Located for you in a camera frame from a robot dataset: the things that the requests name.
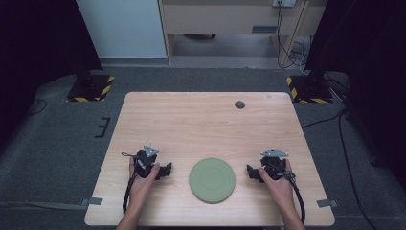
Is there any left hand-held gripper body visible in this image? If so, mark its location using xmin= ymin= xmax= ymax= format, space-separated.
xmin=135 ymin=145 xmax=160 ymax=179

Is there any grey power strip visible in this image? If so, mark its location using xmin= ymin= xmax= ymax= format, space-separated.
xmin=271 ymin=0 xmax=297 ymax=9

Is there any black yellow-striped stand base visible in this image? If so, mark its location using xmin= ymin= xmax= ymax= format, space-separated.
xmin=285 ymin=74 xmax=335 ymax=104
xmin=65 ymin=73 xmax=116 ymax=104

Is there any dark curtain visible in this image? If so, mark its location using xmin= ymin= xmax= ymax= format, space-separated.
xmin=304 ymin=0 xmax=406 ymax=183
xmin=0 ymin=0 xmax=104 ymax=150

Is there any grey tape piece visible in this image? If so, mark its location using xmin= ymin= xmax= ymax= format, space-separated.
xmin=316 ymin=198 xmax=340 ymax=209
xmin=79 ymin=196 xmax=104 ymax=207

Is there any grey floor tape strip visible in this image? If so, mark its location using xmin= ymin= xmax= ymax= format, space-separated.
xmin=0 ymin=200 xmax=84 ymax=212

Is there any person's right hand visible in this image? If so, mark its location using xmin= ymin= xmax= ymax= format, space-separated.
xmin=257 ymin=158 xmax=295 ymax=210

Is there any person's left hand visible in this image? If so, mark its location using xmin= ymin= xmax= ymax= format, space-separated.
xmin=127 ymin=156 xmax=161 ymax=206

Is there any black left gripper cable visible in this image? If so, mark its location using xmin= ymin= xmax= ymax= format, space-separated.
xmin=122 ymin=172 xmax=139 ymax=216

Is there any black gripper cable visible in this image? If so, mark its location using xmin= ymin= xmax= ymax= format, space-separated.
xmin=285 ymin=172 xmax=306 ymax=225
xmin=122 ymin=172 xmax=139 ymax=216

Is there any black hanging cable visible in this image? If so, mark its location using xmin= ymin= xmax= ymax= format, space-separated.
xmin=275 ymin=1 xmax=301 ymax=69

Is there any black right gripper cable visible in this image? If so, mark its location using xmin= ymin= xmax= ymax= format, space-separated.
xmin=285 ymin=172 xmax=306 ymax=225

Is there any white cable bundle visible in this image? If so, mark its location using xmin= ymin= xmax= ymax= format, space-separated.
xmin=290 ymin=35 xmax=312 ymax=75

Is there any white partition panel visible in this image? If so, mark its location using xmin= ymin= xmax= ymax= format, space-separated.
xmin=76 ymin=0 xmax=169 ymax=59

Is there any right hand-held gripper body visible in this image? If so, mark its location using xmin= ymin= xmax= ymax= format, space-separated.
xmin=259 ymin=147 xmax=297 ymax=182

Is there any long black floor cable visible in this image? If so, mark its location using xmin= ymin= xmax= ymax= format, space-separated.
xmin=301 ymin=108 xmax=372 ymax=230

